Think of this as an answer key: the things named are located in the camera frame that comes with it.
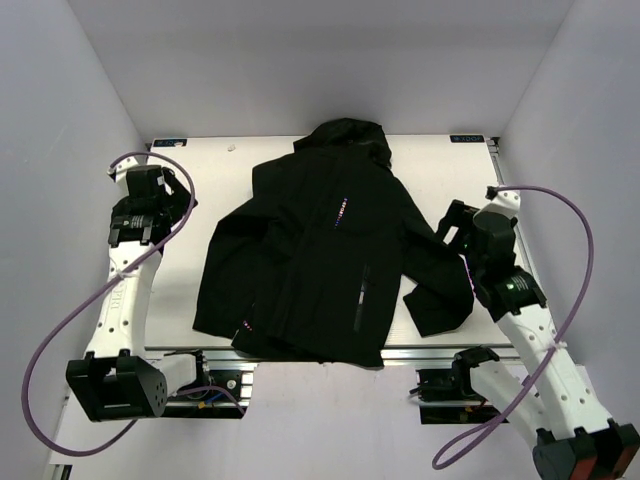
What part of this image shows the black jacket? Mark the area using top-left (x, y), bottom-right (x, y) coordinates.
top-left (193, 118), bottom-right (474, 369)

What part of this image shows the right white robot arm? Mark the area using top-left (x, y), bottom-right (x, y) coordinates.
top-left (436, 196), bottom-right (639, 479)

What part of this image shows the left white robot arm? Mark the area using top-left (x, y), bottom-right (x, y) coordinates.
top-left (66, 165), bottom-right (212, 422)

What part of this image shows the blue table label left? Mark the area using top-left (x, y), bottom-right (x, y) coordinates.
top-left (152, 138), bottom-right (187, 148)

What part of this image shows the blue table label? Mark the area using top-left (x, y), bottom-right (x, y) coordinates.
top-left (449, 134), bottom-right (485, 144)
top-left (152, 138), bottom-right (187, 148)

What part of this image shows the blue table label right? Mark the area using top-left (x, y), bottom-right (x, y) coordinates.
top-left (449, 134), bottom-right (485, 144)

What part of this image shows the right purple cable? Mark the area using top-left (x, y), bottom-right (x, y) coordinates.
top-left (430, 184), bottom-right (597, 471)

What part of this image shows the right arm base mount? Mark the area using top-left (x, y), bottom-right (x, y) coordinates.
top-left (409, 346), bottom-right (500, 425)

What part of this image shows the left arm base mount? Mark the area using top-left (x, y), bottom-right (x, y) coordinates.
top-left (162, 350), bottom-right (255, 420)

